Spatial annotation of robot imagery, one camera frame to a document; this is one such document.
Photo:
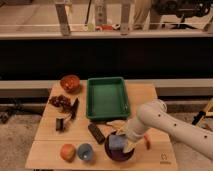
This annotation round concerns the person in background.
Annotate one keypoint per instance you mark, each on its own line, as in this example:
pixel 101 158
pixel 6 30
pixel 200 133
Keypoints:
pixel 143 9

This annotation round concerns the black remote control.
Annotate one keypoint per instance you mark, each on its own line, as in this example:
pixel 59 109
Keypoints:
pixel 96 133

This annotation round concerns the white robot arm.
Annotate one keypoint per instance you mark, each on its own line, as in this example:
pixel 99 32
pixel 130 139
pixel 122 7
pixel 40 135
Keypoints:
pixel 154 114

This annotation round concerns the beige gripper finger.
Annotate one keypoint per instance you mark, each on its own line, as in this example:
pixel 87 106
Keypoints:
pixel 129 146

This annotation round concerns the orange carrot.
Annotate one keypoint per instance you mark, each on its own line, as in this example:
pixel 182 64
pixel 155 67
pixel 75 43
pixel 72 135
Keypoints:
pixel 147 141

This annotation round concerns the blue sponge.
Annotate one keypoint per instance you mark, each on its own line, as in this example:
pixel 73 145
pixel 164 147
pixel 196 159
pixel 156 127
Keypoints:
pixel 116 142

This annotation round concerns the yellow black stand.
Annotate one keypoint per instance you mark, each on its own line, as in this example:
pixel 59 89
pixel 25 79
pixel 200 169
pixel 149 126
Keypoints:
pixel 206 112

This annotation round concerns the purple bowl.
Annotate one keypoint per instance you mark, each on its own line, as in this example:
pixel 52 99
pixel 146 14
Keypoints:
pixel 117 155

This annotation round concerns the red-brown bowl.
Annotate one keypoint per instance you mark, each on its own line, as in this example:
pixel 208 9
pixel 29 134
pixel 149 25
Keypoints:
pixel 70 83

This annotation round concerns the orange red apple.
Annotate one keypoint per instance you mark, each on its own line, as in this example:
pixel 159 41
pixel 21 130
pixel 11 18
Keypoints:
pixel 67 152

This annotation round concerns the dark grapes bunch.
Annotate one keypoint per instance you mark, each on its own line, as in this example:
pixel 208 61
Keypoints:
pixel 60 101

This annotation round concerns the green plastic tray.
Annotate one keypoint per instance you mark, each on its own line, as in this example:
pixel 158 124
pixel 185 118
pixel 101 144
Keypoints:
pixel 107 99

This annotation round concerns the wooden spatula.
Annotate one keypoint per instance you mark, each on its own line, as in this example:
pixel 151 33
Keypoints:
pixel 116 124

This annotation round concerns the small blue cup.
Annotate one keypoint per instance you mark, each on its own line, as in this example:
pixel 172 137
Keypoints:
pixel 85 152

